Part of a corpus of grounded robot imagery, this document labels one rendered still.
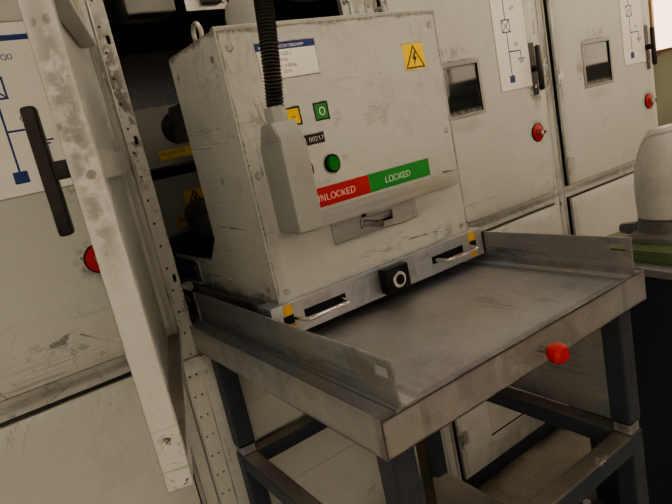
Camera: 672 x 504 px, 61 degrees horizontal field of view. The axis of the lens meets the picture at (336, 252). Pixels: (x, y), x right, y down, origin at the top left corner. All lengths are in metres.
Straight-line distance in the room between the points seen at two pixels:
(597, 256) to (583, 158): 1.09
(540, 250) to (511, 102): 0.79
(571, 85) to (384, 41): 1.12
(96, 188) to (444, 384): 0.49
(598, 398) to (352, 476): 0.70
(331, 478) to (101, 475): 0.60
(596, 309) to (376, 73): 0.58
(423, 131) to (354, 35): 0.24
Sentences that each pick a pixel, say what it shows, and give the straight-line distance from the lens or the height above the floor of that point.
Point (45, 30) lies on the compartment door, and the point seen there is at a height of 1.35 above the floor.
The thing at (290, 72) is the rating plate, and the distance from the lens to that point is 1.03.
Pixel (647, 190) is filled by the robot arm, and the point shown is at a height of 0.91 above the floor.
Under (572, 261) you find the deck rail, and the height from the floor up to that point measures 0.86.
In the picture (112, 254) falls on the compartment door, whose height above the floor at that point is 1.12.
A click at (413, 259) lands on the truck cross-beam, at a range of 1.16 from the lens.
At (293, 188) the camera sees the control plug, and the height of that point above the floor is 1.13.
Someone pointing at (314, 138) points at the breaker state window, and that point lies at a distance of 1.04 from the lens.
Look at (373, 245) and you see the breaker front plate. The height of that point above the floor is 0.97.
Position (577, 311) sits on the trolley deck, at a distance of 1.00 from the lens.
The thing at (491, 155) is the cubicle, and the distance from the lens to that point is 1.83.
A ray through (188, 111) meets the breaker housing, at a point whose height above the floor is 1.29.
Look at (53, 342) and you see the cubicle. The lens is 1.23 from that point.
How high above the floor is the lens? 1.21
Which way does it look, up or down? 12 degrees down
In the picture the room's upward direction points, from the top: 12 degrees counter-clockwise
